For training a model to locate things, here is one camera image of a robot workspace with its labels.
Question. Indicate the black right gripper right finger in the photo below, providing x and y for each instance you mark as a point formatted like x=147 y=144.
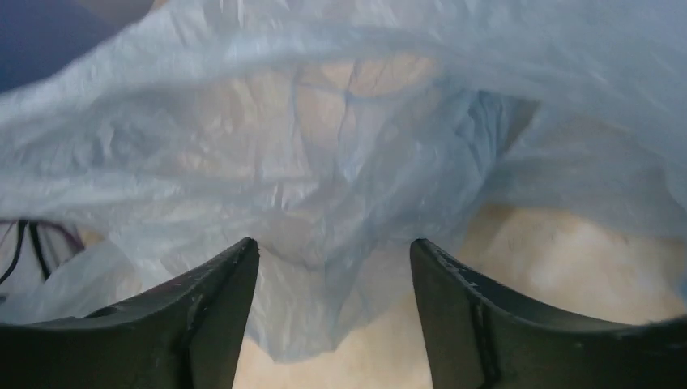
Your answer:
x=479 y=333

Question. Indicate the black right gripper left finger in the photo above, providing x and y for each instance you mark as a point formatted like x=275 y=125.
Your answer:
x=184 y=333

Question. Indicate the light blue plastic trash bag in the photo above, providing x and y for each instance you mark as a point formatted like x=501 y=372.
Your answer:
x=335 y=133

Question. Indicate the blue plastic trash bin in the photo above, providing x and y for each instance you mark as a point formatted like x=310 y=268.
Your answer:
x=40 y=37

